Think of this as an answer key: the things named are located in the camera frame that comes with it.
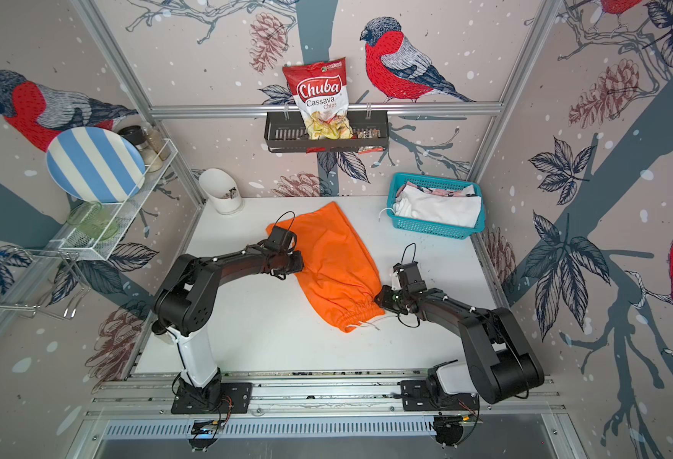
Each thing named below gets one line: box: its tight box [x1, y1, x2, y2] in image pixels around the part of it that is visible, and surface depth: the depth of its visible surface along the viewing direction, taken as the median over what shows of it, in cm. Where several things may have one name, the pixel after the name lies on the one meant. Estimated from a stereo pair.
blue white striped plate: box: [45, 126, 147, 204], surface depth 74 cm
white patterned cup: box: [198, 167, 244, 216], surface depth 114 cm
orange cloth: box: [266, 201, 386, 334], surface depth 95 cm
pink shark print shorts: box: [396, 181, 478, 198], surface depth 117 cm
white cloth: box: [391, 184, 482, 227], surface depth 109 cm
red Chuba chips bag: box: [282, 57, 354, 140], surface depth 83 cm
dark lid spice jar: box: [117, 125, 163, 174], surface depth 83 cm
